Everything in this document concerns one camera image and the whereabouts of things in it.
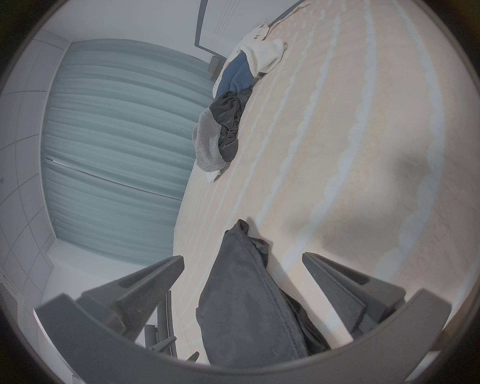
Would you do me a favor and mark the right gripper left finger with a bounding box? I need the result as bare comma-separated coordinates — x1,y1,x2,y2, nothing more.
77,256,185,334

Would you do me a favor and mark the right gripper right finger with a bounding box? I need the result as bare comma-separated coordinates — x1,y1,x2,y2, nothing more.
302,252,406,336

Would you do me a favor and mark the black T-shirt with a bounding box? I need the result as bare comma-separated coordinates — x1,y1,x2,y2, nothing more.
195,219,333,367

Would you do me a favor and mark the bed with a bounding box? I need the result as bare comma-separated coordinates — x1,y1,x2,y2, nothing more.
170,0,479,367

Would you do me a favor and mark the pile of clothes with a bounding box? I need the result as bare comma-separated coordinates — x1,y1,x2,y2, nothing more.
192,39,288,184

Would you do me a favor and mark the black chest of drawers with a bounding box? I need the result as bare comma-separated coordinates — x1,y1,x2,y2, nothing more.
143,290,200,363

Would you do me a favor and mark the blue-green curtain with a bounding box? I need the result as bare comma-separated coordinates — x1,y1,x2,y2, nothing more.
40,39,223,202
42,157,185,256

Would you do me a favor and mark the white ceiling air vent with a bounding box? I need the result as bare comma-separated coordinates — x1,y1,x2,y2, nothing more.
0,278,20,324

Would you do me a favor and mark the white printed pillow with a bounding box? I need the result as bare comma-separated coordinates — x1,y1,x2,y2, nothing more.
212,22,271,99

